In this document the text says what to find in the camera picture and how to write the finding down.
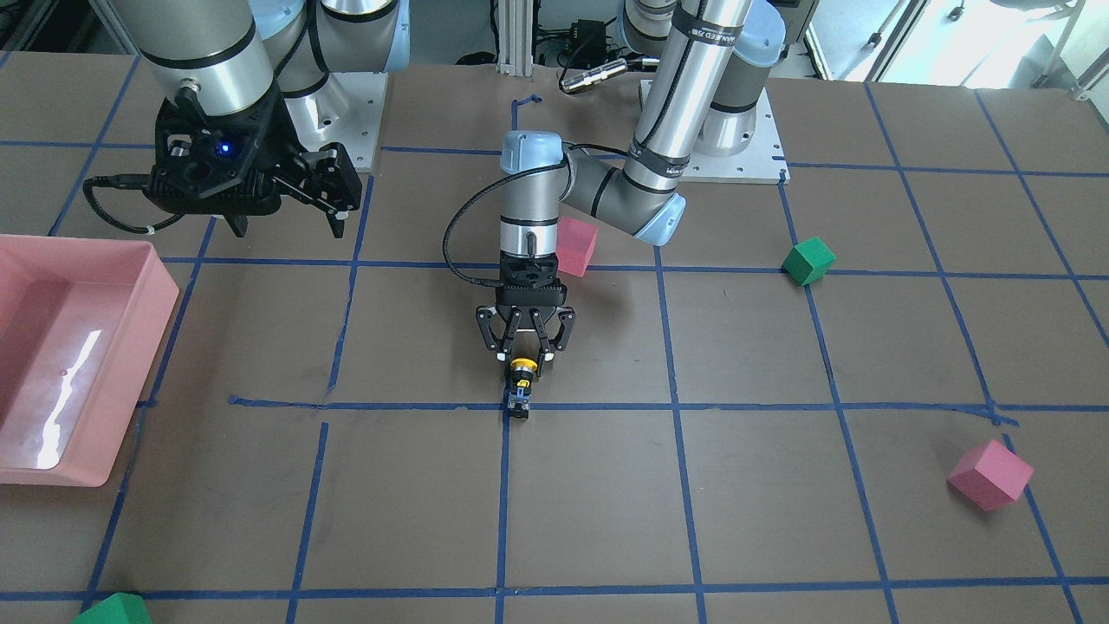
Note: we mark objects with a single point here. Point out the pink cube centre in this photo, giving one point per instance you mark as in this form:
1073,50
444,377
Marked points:
576,240

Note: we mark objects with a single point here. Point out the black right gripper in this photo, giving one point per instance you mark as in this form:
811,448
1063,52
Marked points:
279,152

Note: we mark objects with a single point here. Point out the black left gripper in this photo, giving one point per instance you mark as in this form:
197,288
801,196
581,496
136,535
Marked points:
530,313

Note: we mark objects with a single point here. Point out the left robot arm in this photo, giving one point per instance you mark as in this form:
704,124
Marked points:
715,58

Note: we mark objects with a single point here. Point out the pink plastic bin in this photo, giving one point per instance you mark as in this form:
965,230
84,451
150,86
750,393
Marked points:
81,319

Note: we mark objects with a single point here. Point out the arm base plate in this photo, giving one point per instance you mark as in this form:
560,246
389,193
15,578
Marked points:
347,108
680,136

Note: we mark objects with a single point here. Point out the yellow push button switch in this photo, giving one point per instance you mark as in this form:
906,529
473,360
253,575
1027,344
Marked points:
521,375

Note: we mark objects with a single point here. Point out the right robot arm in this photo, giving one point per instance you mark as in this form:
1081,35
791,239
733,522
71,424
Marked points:
234,50

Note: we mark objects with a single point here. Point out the green cube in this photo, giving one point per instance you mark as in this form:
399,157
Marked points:
808,261
118,608

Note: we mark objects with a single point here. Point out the aluminium frame post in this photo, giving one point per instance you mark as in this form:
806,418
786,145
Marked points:
515,33

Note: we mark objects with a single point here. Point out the pink cube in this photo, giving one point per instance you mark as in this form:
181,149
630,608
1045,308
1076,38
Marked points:
991,476
576,240

